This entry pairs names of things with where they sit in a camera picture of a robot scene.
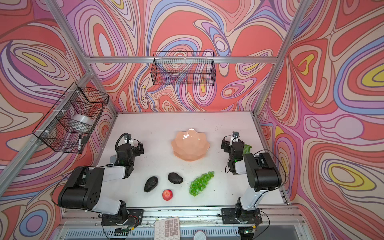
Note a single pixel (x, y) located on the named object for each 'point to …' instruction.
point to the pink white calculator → (167, 229)
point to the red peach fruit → (167, 194)
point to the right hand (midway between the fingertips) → (232, 141)
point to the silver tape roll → (83, 118)
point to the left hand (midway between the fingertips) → (134, 142)
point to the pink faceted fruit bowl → (190, 145)
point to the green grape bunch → (200, 183)
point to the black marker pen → (79, 145)
